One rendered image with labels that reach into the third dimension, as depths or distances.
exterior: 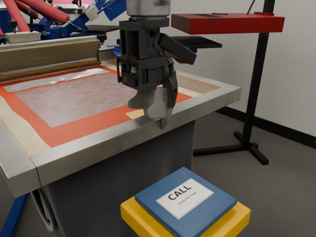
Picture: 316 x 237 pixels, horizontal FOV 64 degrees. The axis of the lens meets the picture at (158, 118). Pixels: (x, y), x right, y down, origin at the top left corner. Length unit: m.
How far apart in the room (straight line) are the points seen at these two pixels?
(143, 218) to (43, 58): 0.76
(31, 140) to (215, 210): 0.38
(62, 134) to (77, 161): 0.14
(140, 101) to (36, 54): 0.55
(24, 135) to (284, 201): 1.67
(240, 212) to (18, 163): 0.32
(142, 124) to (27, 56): 0.59
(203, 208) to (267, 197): 1.59
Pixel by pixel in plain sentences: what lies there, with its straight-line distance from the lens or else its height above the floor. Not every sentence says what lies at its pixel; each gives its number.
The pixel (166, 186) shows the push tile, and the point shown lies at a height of 0.97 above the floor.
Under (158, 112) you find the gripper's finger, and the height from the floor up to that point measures 1.01.
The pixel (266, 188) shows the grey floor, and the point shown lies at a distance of 2.00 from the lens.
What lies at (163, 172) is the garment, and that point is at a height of 0.75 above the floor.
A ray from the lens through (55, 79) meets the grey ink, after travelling 0.94.
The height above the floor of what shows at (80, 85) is 0.96.
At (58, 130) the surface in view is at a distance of 0.59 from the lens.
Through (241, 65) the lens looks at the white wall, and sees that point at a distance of 2.75.
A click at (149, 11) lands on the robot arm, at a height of 1.19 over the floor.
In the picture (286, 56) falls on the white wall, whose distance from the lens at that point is 2.54.
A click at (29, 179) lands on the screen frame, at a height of 0.97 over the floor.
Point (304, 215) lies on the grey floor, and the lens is 1.90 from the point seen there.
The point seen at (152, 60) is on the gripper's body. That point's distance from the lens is 0.44.
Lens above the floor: 1.21
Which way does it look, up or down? 26 degrees down
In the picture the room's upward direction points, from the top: straight up
